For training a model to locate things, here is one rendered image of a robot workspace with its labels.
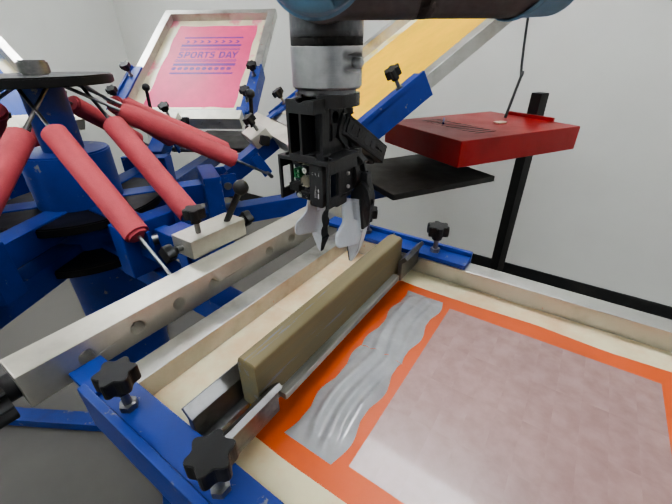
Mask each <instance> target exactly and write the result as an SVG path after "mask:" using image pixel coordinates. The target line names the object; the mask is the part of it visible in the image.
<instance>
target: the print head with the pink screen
mask: <svg viewBox="0 0 672 504"><path fill-rule="evenodd" d="M276 19H277V12H276V9H221V10H166V11H165V13H164V14H163V16H162V18H161V20H160V22H159V24H158V26H157V28H156V30H155V32H154V33H153V35H152V37H151V39H150V41H149V43H148V45H147V47H146V49H145V51H144V52H143V54H142V56H141V58H140V60H139V62H138V64H137V66H133V65H132V64H130V63H129V62H127V61H126V60H125V61H123V62H120V64H119V67H120V68H121V70H124V71H126V73H125V75H124V77H123V79H122V81H121V83H120V84H119V86H118V88H117V87H116V86H113V85H110V86H106V89H105V91H106V92H107V94H110V95H111V96H119V97H121V98H122V99H124V98H126V99H127V97H129V98H131V99H133V100H135V101H138V102H140V103H142V104H144V105H147V106H149V107H151V108H153V109H155V110H158V111H160V112H162V113H164V114H166V115H169V116H171V117H173V118H175V119H177V120H180V121H182V122H184V123H186V124H188V125H191V126H193V127H195V128H197V129H243V126H244V122H243V121H242V120H243V119H244V117H245V116H246V115H248V114H249V113H250V112H249V98H248V97H247V96H246V90H247V89H253V90H254V92H255V96H254V98H253V114H255V113H256V112H257V111H258V106H259V102H260V98H261V94H262V90H263V86H264V82H265V75H264V67H265V63H266V59H267V55H268V51H269V47H270V43H271V39H272V35H273V31H274V27H275V23H276ZM174 147H175V148H173V145H172V146H167V145H165V144H164V143H162V142H160V141H158V140H157V139H155V138H153V137H152V139H151V141H150V143H149V146H148V148H149V149H150V151H151V152H152V153H153V154H165V153H167V152H170V153H171V151H177V152H178V153H180V152H181V151H191V150H188V149H186V150H184V149H183V148H181V147H179V146H178V145H176V144H174Z"/></svg>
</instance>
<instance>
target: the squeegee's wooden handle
mask: <svg viewBox="0 0 672 504"><path fill-rule="evenodd" d="M401 250H402V238H401V237H400V236H396V235H392V234H390V235H388V236H387V237H386V238H384V239H383V240H382V241H381V242H379V243H378V244H377V245H376V246H375V247H373V248H372V249H371V250H370V251H368V252H367V253H366V254H365V255H364V256H362V257H361V258H360V259H359V260H357V261H356V262H355V263H354V264H352V265H351V266H350V267H349V268H348V269H346V270H345V271H344V272H343V273H341V274H340V275H339V276H338V277H337V278H335V279H334V280H333V281H332V282H330V283H329V284H328V285H327V286H326V287H324V288H323V289H322V290H321V291H319V292H318V293H317V294H316V295H314V296H313V297H312V298H311V299H310V300H308V301H307V302H306V303H305V304H303V305H302V306H301V307H300V308H299V309H297V310H296V311H295V312H294V313H292V314H291V315H290V316H289V317H288V318H286V319H285V320H284V321H283V322H281V323H280V324H279V325H278V326H277V327H275V328H274V329H273V330H272V331H270V332H269V333H268V334H267V335H265V336H264V337H263V338H262V339H261V340H259V341H258V342H257V343H256V344H254V345H253V346H252V347H251V348H250V349H248V350H247V351H246V352H245V353H243V354H242V355H241V356H240V357H239V358H238V361H237V363H238V369H239V374H240V379H241V384H242V389H243V394H244V399H245V401H247V402H248V403H250V404H251V405H252V404H253V403H254V402H255V401H256V400H257V399H258V398H259V397H260V396H261V395H262V394H263V393H264V392H265V391H266V390H267V389H268V388H269V387H270V386H271V385H273V384H276V383H278V382H279V383H280V384H281V386H282V385H283V384H284V383H285V382H286V381H287V380H288V379H289V378H290V377H291V376H292V375H293V374H294V373H295V372H296V371H297V370H298V369H299V368H300V367H301V366H302V365H303V364H304V363H305V362H306V361H307V360H308V359H309V358H310V357H311V356H312V355H313V354H314V353H315V352H316V351H317V350H318V349H319V348H320V347H321V346H322V345H323V344H324V343H325V342H326V341H327V340H328V339H329V338H330V337H331V336H332V335H333V334H334V333H335V332H336V331H337V330H338V329H339V328H340V327H341V326H342V325H343V324H344V323H345V322H346V321H347V320H348V319H349V318H350V317H351V316H352V315H353V314H354V313H355V312H356V311H357V310H358V309H359V308H360V307H361V306H362V305H363V304H364V303H365V302H366V301H367V300H368V299H369V298H370V297H371V296H372V295H373V294H374V293H375V292H376V291H377V290H378V289H379V288H380V287H381V286H382V285H383V284H384V283H385V282H386V281H387V280H388V279H389V278H390V277H391V276H392V275H393V274H397V273H398V262H399V261H400V260H401Z"/></svg>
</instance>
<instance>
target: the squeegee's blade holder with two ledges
mask: <svg viewBox="0 0 672 504"><path fill-rule="evenodd" d="M398 281H399V275H396V274H393V275H392V276H391V277H390V278H389V279H388V280H387V281H386V282H385V283H384V284H383V285H382V286H381V287H380V288H379V289H378V290H377V291H376V292H375V293H374V294H373V295H372V296H371V297H370V298H369V299H368V300H367V301H366V302H365V303H364V304H363V305H362V306H361V307H360V308H359V309H358V310H357V311H356V312H355V313H354V314H353V315H352V316H351V317H350V318H349V319H348V320H347V321H346V322H345V323H344V324H343V325H342V326H341V327H340V328H339V329H338V330H337V331H336V332H335V333H334V334H333V335H332V336H331V337H330V338H329V339H328V340H327V341H326V342H325V343H324V344H323V345H322V346H321V347H320V348H319V349H318V350H317V351H316V352H315V353H314V354H313V355H312V356H311V357H310V358H309V359H308V360H307V361H306V362H305V363H304V364H303V365H302V366H301V367H300V368H299V369H298V370H297V371H296V372H295V373H294V374H293V375H292V376H291V377H290V378H289V379H288V380H287V381H286V382H285V383H284V384H283V385H282V387H283V388H282V389H281V390H280V391H279V392H278V393H279V396H281V397H282V398H284V399H285V400H286V399H288V398H289V397H290V396H291V395H292V394H293V393H294V391H295V390H296V389H297V388H298V387H299V386H300V385H301V384H302V383H303V382H304V381H305V380H306V379H307V378H308V377H309V375H310V374H311V373H312V372H313V371H314V370H315V369H316V368H317V367H318V366H319V365H320V364H321V363H322V362H323V361H324V359H325V358H326V357H327V356H328V355H329V354H330V353H331V352H332V351H333V350H334V349H335V348H336V347H337V346H338V345H339V344H340V342H341V341H342V340H343V339H344V338H345V337H346V336H347V335H348V334H349V333H350V332H351V331H352V330H353V329H354V328H355V326H356V325H357V324H358V323H359V322H360V321H361V320H362V319H363V318H364V317H365V316H366V315H367V314H368V313H369V312H370V310H371V309H372V308H373V307H374V306H375V305H376V304H377V303H378V302H379V301H380V300H381V299H382V298H383V297H384V296H385V295H386V293H387V292H388V291H389V290H390V289H391V288H392V287H393V286H394V285H395V284H396V283H397V282H398Z"/></svg>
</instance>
